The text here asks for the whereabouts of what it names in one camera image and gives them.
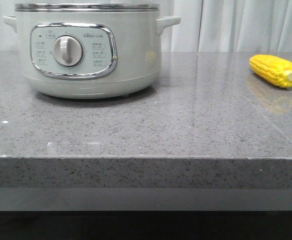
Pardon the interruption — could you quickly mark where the yellow corn cob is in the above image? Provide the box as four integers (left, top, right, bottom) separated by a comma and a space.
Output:
249, 54, 292, 88

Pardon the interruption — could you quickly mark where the pale green electric cooking pot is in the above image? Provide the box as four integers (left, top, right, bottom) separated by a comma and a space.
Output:
3, 4, 181, 99

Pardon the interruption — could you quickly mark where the white curtain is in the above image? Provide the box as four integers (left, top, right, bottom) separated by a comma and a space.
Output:
0, 0, 292, 53

